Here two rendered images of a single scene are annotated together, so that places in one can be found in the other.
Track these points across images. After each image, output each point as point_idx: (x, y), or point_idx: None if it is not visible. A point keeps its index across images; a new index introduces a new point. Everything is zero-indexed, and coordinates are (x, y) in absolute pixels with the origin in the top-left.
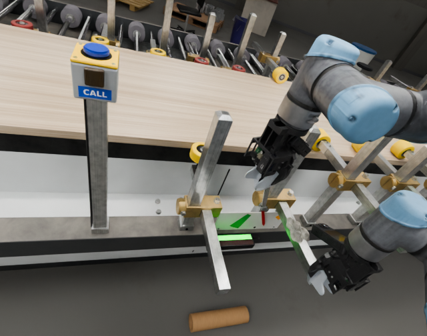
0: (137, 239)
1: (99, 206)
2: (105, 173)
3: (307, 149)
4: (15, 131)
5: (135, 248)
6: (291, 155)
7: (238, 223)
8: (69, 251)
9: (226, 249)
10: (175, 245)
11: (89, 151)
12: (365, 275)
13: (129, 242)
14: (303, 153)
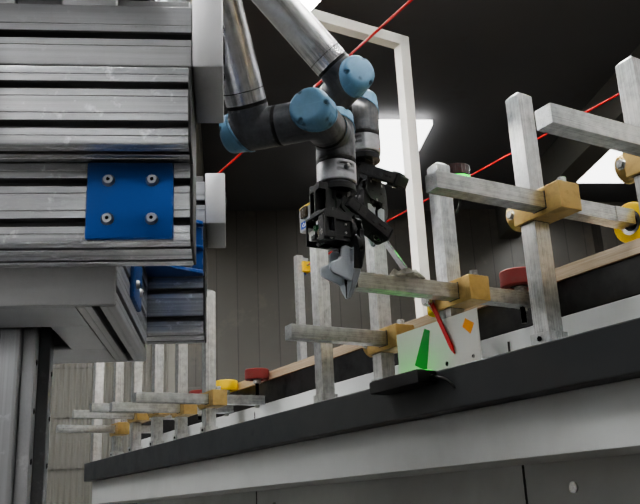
0: (334, 401)
1: (317, 353)
2: (318, 302)
3: (388, 173)
4: (340, 351)
5: (335, 426)
6: (357, 178)
7: (422, 354)
8: (296, 433)
9: (388, 388)
10: (365, 416)
11: (311, 280)
12: (310, 196)
13: (330, 410)
14: (383, 177)
